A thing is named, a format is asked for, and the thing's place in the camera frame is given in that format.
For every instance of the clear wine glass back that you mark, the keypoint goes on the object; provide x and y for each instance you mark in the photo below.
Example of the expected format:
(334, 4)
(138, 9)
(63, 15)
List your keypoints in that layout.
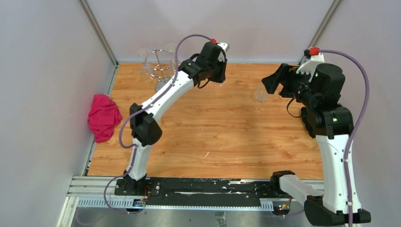
(171, 48)

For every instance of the aluminium corner frame post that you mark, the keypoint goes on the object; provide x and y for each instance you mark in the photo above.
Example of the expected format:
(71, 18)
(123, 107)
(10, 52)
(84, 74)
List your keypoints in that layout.
(98, 31)
(324, 22)

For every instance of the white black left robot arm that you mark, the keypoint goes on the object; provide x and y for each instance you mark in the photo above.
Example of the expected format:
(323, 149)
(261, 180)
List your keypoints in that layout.
(207, 66)

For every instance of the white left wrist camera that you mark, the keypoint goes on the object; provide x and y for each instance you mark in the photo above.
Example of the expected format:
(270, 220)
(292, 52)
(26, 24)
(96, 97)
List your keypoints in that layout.
(223, 54)

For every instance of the patterned clear wine glass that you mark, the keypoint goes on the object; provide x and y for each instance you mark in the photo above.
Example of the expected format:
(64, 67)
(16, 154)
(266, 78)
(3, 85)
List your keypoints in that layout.
(261, 95)

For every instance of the clear wine glass far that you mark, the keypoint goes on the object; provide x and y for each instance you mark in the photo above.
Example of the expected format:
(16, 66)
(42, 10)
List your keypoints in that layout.
(143, 53)

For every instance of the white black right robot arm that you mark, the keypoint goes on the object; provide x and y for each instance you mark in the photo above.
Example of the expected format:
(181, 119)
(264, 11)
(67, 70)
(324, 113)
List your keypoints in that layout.
(331, 124)

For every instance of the pink cloth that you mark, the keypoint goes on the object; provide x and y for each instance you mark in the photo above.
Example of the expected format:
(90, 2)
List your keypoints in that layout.
(103, 117)

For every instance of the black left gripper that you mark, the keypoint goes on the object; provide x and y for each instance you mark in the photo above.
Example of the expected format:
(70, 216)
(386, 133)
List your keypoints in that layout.
(221, 77)

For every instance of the clear wine glass front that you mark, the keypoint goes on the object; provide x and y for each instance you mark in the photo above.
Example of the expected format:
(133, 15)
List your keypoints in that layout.
(219, 83)

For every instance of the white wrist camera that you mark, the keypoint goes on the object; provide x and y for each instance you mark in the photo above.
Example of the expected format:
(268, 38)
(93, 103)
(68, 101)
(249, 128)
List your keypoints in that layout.
(223, 54)
(313, 59)

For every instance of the chrome wine glass rack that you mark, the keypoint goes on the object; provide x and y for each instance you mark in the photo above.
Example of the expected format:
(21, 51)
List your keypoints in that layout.
(159, 66)

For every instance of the aluminium corner frame post left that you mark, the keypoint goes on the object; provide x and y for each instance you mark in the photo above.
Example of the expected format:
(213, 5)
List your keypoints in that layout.
(98, 31)

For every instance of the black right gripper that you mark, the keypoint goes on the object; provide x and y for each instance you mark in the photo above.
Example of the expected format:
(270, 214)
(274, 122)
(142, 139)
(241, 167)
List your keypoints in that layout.
(285, 74)

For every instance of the aluminium corner frame post right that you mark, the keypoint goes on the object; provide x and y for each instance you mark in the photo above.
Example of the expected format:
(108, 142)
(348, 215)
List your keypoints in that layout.
(324, 22)

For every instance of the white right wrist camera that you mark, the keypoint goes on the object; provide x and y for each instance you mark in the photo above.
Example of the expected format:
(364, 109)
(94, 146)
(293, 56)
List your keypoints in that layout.
(313, 59)

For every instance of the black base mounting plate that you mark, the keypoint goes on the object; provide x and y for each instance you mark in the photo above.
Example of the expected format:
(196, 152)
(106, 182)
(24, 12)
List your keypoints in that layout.
(202, 192)

